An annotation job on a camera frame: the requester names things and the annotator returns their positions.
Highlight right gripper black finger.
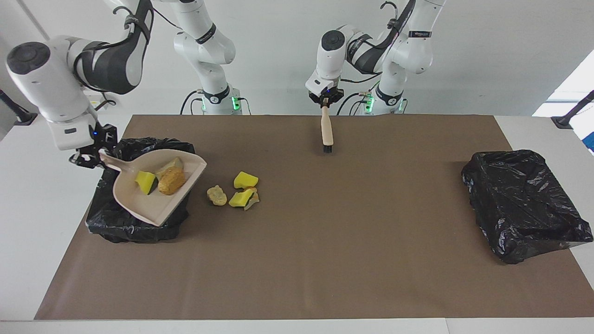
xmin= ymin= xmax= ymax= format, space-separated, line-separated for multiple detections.
xmin=70 ymin=151 xmax=100 ymax=168

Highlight beige hand brush black bristles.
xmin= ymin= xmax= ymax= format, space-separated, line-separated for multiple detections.
xmin=320 ymin=98 xmax=336 ymax=154

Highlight small yellow sponge wedge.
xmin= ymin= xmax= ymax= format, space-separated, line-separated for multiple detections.
xmin=135 ymin=171 xmax=158 ymax=195

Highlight beige plastic dustpan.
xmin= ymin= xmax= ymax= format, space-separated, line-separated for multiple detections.
xmin=98 ymin=148 xmax=207 ymax=227

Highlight beige angular bread chunk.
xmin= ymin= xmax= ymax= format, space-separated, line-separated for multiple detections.
xmin=155 ymin=157 xmax=184 ymax=179

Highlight oval brown bread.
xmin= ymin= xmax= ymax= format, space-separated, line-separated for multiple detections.
xmin=158 ymin=167 xmax=185 ymax=195

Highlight yellow sponge chunk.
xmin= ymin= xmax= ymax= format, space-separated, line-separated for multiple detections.
xmin=233 ymin=171 xmax=259 ymax=189

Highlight orange bread crust piece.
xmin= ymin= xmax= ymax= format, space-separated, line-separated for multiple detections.
xmin=243 ymin=186 xmax=260 ymax=212

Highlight yellow sponge with green pad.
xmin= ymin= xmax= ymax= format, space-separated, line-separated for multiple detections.
xmin=228 ymin=188 xmax=255 ymax=208

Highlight black bag lined bin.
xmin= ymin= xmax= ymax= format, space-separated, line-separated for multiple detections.
xmin=86 ymin=137 xmax=198 ymax=244
xmin=461 ymin=149 xmax=594 ymax=265

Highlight black clamp stand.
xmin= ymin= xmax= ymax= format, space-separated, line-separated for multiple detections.
xmin=551 ymin=90 xmax=594 ymax=130
xmin=0 ymin=89 xmax=39 ymax=126

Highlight beige rounded bread chunk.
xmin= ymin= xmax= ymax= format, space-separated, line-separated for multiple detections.
xmin=207 ymin=185 xmax=228 ymax=206

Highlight brown paper table mat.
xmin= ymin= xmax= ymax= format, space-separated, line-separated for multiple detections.
xmin=34 ymin=114 xmax=594 ymax=321

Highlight black left arm base cable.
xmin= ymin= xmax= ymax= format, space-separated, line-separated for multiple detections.
xmin=336 ymin=90 xmax=372 ymax=116

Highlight black arm base cable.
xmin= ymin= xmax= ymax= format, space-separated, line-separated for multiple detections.
xmin=180 ymin=90 xmax=205 ymax=116
xmin=336 ymin=90 xmax=372 ymax=116

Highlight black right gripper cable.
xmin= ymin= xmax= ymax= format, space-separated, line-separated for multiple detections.
xmin=74 ymin=0 xmax=156 ymax=112

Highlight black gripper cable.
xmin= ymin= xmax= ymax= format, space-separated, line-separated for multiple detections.
xmin=341 ymin=0 xmax=409 ymax=85
xmin=74 ymin=0 xmax=156 ymax=112

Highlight white wall socket box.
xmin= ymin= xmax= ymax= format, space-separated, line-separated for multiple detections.
xmin=88 ymin=89 xmax=111 ymax=112

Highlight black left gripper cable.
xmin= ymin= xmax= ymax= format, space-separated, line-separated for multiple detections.
xmin=341 ymin=0 xmax=409 ymax=85

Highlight black right arm base cable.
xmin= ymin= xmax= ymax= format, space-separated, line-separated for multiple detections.
xmin=180 ymin=90 xmax=205 ymax=116

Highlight white wall conduit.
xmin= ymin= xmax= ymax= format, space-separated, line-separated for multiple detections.
xmin=18 ymin=0 xmax=51 ymax=42

